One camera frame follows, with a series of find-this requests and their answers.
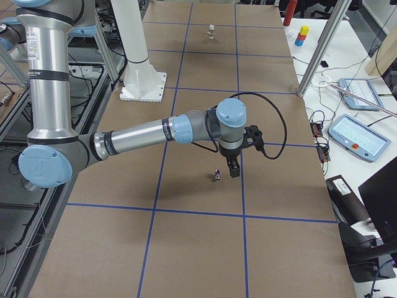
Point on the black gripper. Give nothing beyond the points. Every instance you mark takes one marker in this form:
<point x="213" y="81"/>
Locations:
<point x="229" y="154"/>

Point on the small metal pipe fitting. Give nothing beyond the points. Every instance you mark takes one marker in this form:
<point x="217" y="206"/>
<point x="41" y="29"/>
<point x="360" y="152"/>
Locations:
<point x="217" y="175"/>

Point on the white PPR valve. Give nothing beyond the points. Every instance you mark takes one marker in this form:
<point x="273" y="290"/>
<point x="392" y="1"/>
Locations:
<point x="211" y="31"/>

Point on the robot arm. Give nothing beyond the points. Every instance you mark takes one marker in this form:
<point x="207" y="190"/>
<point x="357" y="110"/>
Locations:
<point x="55" y="152"/>

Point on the orange circuit board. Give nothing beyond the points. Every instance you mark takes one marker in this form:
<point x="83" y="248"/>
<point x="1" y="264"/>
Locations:
<point x="316" y="129"/>

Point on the near teach pendant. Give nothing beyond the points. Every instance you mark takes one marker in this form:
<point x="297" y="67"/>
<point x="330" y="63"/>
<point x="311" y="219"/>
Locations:
<point x="358" y="138"/>

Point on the teach pendant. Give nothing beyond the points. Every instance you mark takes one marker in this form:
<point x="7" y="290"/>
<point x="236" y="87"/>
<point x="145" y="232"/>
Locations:
<point x="358" y="138"/>
<point x="362" y="88"/>

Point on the blue block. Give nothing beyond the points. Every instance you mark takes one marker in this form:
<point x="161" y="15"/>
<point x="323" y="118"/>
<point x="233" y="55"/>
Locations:
<point x="298" y="43"/>

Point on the red block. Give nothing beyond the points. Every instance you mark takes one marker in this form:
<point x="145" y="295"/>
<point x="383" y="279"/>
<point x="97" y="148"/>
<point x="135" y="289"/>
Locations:
<point x="300" y="37"/>

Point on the black monitor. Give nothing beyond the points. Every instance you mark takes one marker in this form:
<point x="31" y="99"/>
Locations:
<point x="378" y="193"/>

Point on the far teach pendant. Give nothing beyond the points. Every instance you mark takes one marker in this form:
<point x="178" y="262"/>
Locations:
<point x="362" y="88"/>

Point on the yellow block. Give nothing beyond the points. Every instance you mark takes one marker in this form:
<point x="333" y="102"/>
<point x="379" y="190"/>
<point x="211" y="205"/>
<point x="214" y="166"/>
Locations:
<point x="304" y="30"/>

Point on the white camera pole base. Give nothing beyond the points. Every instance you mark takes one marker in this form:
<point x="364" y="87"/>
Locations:
<point x="141" y="81"/>

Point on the aluminium frame post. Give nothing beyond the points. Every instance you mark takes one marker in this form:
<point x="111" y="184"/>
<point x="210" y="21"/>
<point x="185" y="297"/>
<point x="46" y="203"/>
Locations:
<point x="325" y="39"/>

